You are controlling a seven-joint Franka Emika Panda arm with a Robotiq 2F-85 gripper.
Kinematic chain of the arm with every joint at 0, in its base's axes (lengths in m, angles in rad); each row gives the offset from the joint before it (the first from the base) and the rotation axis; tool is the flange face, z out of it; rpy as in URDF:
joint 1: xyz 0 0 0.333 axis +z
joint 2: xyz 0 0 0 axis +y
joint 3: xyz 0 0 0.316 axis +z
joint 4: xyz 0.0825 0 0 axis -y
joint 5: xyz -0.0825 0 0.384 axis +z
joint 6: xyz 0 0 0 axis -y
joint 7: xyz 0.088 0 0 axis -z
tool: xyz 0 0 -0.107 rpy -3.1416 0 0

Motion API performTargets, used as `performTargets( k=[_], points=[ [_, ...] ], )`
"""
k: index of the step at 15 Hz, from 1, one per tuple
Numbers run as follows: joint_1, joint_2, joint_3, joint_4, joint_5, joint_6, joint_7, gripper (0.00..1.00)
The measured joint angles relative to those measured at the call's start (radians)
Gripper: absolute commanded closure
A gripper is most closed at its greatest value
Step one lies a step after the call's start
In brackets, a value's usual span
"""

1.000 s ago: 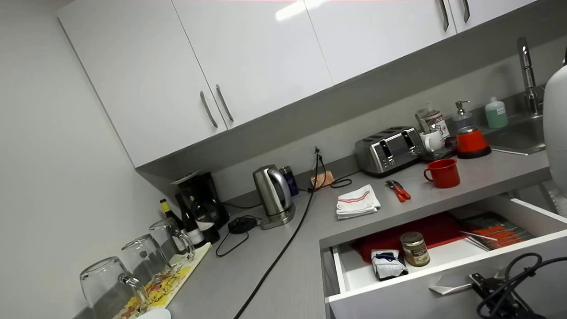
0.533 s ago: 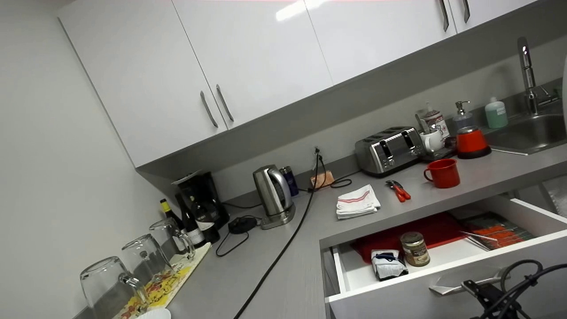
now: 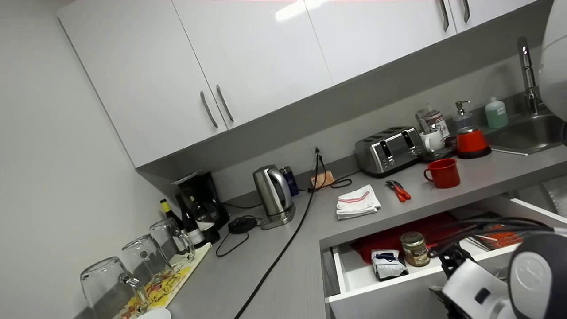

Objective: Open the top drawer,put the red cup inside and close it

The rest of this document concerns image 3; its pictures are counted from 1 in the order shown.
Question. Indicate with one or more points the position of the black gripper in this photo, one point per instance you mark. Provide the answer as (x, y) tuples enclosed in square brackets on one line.
[(443, 298)]

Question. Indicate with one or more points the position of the shallow grey drawer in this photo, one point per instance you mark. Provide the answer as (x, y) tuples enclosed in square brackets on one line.
[(390, 285)]

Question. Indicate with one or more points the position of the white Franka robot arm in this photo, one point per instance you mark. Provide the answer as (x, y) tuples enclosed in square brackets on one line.
[(533, 277)]

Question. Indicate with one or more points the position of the red drawer liner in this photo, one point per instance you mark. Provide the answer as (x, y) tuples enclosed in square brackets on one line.
[(383, 239)]

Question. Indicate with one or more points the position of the glass jar gold lid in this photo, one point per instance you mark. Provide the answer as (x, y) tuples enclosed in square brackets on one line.
[(415, 248)]

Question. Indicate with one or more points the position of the blue and white packet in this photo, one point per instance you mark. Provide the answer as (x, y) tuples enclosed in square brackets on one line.
[(388, 264)]

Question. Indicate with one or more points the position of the orange striped item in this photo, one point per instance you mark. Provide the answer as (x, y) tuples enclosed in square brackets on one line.
[(498, 238)]

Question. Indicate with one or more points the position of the white folded cloth red stripes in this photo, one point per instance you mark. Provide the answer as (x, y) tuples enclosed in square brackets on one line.
[(356, 202)]

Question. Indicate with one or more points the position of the white utensil mug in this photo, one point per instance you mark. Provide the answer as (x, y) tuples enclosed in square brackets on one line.
[(436, 142)]

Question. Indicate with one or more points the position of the grey base cabinet door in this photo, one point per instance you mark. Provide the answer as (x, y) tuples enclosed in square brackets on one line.
[(555, 188)]

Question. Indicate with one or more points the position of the silver four-slot toaster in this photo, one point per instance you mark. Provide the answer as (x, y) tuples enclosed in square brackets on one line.
[(386, 151)]

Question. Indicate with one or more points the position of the orange sponge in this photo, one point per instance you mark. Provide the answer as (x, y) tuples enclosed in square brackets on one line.
[(322, 179)]

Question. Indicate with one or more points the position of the dark glass jar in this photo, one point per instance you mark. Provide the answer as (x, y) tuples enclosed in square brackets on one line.
[(431, 119)]

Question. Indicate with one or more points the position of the stainless steel sink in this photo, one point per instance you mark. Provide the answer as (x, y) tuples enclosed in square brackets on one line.
[(524, 135)]

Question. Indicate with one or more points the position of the green soap bottle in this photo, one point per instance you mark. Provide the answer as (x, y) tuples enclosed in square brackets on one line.
[(496, 115)]

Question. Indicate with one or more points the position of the stainless steel electric kettle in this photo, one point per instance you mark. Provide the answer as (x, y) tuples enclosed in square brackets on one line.
[(271, 195)]

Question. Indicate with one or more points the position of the black round puck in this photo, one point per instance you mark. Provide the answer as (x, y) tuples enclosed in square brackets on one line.
[(241, 223)]

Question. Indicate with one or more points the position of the chrome sink faucet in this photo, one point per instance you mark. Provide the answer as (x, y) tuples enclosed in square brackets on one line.
[(528, 76)]

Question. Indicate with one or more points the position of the black coffee maker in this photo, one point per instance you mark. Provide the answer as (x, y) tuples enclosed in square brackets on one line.
[(197, 204)]

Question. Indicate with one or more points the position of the yellow printed drying mat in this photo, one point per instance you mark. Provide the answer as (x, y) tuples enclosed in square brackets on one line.
[(174, 277)]

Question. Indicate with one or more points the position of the white glossy cabinet door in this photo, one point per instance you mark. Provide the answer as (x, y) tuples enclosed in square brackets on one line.
[(259, 53), (142, 76), (377, 36), (489, 9)]

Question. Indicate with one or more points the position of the clear upturned glass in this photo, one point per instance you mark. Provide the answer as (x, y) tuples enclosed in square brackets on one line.
[(143, 257), (170, 236), (106, 285)]

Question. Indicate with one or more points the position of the dark bottle yellow cap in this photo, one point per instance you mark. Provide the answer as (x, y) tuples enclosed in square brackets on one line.
[(168, 215)]

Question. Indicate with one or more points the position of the white bowl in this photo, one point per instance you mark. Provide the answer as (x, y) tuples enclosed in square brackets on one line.
[(154, 314)]

